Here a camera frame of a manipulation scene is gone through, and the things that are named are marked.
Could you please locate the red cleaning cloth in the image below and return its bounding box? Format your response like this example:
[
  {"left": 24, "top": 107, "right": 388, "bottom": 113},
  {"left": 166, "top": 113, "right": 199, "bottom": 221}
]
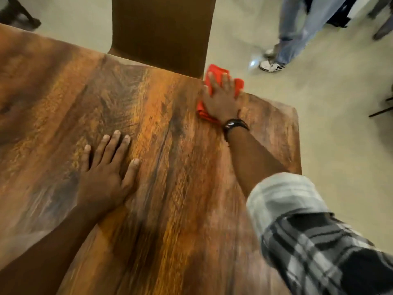
[{"left": 196, "top": 64, "right": 245, "bottom": 125}]

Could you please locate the person's right hand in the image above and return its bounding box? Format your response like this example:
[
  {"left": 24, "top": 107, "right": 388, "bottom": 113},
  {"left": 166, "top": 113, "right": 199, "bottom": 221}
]
[{"left": 202, "top": 72, "right": 245, "bottom": 124}]

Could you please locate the black bag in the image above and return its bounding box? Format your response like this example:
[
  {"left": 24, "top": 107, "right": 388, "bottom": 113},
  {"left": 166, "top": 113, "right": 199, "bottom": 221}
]
[{"left": 326, "top": 0, "right": 360, "bottom": 29}]

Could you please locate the person's left hand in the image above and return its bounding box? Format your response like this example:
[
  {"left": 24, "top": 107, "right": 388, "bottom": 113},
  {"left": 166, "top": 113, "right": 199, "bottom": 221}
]
[{"left": 76, "top": 130, "right": 141, "bottom": 224}]

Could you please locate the black metal leg chair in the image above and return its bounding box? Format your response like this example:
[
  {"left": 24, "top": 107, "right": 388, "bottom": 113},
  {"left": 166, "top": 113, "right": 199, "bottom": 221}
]
[{"left": 368, "top": 96, "right": 393, "bottom": 118}]

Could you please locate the person's right forearm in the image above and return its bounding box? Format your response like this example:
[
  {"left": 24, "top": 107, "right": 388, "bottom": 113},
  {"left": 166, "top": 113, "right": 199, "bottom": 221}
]
[{"left": 227, "top": 129, "right": 289, "bottom": 199}]

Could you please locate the person's left forearm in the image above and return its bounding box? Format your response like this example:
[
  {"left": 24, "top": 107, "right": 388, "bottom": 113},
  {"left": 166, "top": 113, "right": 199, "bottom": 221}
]
[{"left": 0, "top": 209, "right": 102, "bottom": 295}]

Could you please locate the black beaded bracelet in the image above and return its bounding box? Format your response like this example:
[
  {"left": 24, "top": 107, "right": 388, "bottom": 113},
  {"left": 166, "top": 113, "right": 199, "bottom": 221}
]
[{"left": 223, "top": 121, "right": 250, "bottom": 142}]

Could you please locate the wooden table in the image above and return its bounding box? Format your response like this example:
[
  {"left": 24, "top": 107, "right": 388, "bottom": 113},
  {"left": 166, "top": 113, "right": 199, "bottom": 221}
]
[{"left": 0, "top": 23, "right": 302, "bottom": 295}]

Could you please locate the dark brown chair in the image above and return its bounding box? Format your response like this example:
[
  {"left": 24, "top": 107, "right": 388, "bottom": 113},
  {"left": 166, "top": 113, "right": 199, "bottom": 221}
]
[{"left": 108, "top": 0, "right": 217, "bottom": 79}]

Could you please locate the black white plaid shirt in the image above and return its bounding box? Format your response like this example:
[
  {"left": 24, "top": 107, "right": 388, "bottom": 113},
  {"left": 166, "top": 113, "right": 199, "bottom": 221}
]
[{"left": 246, "top": 172, "right": 393, "bottom": 295}]

